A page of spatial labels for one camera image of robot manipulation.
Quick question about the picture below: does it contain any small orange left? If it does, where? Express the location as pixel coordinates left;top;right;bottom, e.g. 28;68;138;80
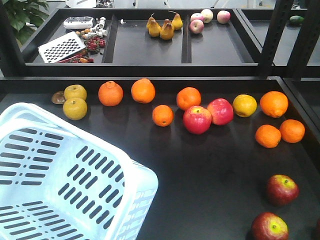
255;124;281;149

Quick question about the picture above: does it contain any yellow russet pear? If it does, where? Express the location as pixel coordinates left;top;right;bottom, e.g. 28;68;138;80
62;97;88;121
63;84;87;100

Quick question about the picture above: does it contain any dark red apple upper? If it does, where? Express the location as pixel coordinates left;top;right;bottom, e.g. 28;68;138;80
266;174;300;207

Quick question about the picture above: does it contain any pink red apple left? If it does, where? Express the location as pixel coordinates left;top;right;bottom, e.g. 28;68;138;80
182;105;212;135

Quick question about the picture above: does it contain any potted green plant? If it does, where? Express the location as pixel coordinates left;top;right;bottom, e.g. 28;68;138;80
1;0;49;47

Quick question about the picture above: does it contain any dark red apple lower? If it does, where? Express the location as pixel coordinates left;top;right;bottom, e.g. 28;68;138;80
251;212;289;240

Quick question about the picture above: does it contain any black wooden fruit stand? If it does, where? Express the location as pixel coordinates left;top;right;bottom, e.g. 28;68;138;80
0;8;320;240

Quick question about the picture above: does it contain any yellow russet pear front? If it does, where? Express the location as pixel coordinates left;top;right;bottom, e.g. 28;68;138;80
62;97;88;121

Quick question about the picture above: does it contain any glossy red apple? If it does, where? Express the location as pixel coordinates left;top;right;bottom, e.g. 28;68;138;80
207;98;234;126

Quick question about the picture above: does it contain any large orange back left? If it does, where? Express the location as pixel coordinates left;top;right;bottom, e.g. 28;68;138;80
176;87;202;111

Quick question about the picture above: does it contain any small orange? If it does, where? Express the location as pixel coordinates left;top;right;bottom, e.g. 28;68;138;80
152;104;174;127
255;124;281;149
279;119;305;144

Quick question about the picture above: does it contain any yellow orange citrus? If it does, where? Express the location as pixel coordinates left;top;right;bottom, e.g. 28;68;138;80
232;94;258;118

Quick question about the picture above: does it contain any dark red apple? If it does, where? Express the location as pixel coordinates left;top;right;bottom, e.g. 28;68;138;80
266;174;300;207
251;212;289;240

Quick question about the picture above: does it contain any white grater board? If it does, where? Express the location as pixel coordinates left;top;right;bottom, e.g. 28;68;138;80
38;32;86;63

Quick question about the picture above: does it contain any tangerine with knob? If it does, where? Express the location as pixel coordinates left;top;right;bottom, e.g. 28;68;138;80
98;80;124;107

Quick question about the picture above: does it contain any small orange right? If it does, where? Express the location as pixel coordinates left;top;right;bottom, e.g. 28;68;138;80
279;119;305;144

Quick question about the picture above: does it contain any yellow russet pear back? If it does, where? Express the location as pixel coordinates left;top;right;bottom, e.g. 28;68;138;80
63;84;87;100

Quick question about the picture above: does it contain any light blue plastic basket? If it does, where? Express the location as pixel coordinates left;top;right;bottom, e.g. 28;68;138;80
0;103;159;240

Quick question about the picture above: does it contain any small orange middle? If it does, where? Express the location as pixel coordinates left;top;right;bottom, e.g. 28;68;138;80
152;104;174;127

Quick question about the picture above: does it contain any large navel orange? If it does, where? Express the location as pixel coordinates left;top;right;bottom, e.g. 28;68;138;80
259;91;289;118

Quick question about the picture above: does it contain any round orange back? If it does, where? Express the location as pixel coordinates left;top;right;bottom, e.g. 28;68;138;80
131;78;156;104

